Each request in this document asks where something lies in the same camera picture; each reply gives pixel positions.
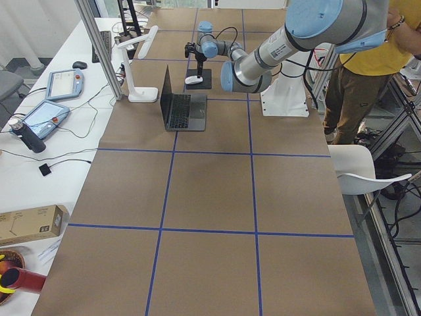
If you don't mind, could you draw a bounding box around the small black square device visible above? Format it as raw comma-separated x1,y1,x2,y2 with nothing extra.
39,163,51,176

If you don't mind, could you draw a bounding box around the black tripod stand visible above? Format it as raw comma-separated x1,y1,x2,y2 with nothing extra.
117,0,143,38

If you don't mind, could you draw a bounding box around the person in yellow shirt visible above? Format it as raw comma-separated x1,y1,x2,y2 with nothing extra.
323,1,420,145

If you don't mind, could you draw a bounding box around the white chair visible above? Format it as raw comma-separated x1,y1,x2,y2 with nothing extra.
328,145,412,196

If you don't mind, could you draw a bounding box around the blue teach pendant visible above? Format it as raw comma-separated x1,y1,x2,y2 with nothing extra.
45,68,84,101
17,100,70,140

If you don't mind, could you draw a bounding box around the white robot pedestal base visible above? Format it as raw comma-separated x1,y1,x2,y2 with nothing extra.
260,45,328,117

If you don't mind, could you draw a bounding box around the grey laptop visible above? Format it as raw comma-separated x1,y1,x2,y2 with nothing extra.
160,66,207,132

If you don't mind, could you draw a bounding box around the black computer mouse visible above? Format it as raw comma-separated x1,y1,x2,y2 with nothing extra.
72,61,87,70

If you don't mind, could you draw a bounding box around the black bottle silver cap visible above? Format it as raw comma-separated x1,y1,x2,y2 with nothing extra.
8,117,46,153

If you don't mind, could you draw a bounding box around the blue teach pendant far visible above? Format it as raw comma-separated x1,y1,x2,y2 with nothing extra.
45,68,84,101

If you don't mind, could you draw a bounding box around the aluminium frame post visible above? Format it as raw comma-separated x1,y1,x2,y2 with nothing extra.
74,0,122,101

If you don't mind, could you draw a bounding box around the blue teach pendant near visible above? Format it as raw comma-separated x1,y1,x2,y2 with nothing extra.
17,100,70,140

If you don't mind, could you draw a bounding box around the black mouse pad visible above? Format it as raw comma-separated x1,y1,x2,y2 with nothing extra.
185,68,212,90

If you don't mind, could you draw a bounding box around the black keyboard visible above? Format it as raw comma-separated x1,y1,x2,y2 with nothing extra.
91,30,112,64

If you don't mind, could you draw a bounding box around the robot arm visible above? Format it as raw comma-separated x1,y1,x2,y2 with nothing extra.
194,0,389,93

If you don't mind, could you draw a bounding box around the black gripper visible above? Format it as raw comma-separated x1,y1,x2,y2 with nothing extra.
195,51,207,78

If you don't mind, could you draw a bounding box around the white desk lamp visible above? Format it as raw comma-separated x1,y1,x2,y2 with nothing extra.
116,25,159,103

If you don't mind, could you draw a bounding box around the wicker basket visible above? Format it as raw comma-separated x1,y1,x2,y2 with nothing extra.
1,250,25,305

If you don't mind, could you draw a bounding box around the red cylinder cup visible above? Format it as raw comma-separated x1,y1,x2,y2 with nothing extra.
1,267,47,294

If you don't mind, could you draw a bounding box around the white computer mouse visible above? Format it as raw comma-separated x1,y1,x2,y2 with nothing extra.
184,76,203,85

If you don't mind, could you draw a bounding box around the brown cardboard box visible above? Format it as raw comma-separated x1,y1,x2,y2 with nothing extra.
1,205,68,246

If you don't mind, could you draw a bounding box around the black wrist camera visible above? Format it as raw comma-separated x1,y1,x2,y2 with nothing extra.
184,42,197,58

